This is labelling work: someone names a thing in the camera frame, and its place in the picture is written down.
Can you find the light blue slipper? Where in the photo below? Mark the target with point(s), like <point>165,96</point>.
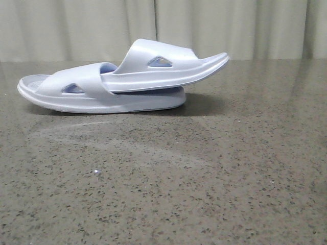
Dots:
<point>83,90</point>
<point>151,65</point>

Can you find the beige curtain backdrop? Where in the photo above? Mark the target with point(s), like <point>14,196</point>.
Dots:
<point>105,30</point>

